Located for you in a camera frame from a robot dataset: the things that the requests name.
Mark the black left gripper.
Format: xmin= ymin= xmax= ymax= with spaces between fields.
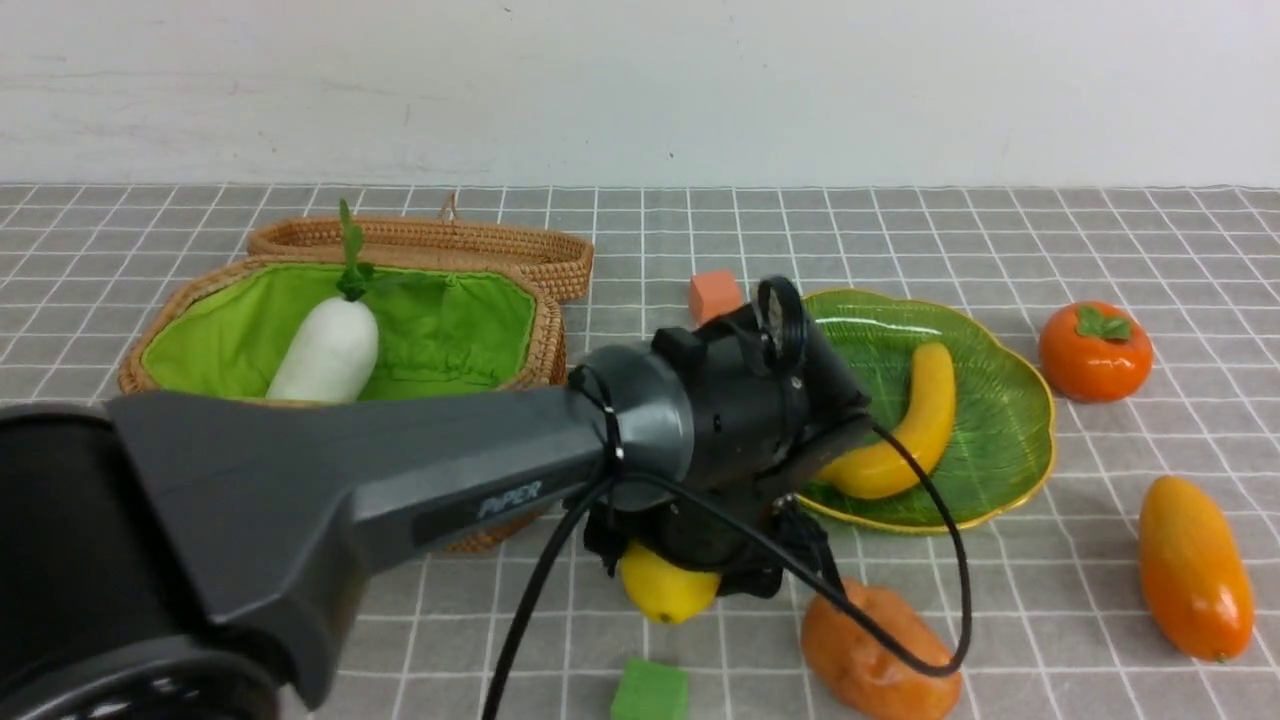
xmin=584 ymin=491 xmax=841 ymax=600

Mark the yellow plastic lemon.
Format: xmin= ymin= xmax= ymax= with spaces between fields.
xmin=617 ymin=542 xmax=721 ymax=625

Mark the brown orange potato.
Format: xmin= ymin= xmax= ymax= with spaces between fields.
xmin=801 ymin=577 xmax=963 ymax=719

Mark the yellow plastic banana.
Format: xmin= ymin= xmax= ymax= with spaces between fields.
xmin=815 ymin=342 xmax=957 ymax=500

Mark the orange persimmon with green top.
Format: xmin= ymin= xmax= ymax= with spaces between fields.
xmin=1038 ymin=301 xmax=1155 ymax=404

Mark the orange yellow mango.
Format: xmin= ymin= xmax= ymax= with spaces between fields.
xmin=1138 ymin=475 xmax=1254 ymax=664

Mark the white radish with green leaves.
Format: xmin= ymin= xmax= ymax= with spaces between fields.
xmin=266 ymin=199 xmax=379 ymax=404

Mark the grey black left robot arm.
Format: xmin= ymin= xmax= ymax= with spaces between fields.
xmin=3 ymin=275 xmax=870 ymax=719

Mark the green foam cube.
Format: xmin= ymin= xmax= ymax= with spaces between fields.
xmin=611 ymin=657 xmax=690 ymax=720

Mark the orange foam cube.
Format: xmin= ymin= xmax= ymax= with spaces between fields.
xmin=687 ymin=268 xmax=744 ymax=327

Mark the green leaf-shaped plate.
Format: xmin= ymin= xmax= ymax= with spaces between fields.
xmin=806 ymin=288 xmax=1056 ymax=529

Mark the grey checked tablecloth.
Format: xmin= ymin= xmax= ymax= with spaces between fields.
xmin=1 ymin=184 xmax=1279 ymax=719

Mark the woven wicker basket green lining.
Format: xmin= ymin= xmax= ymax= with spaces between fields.
xmin=116 ymin=255 xmax=571 ymax=556

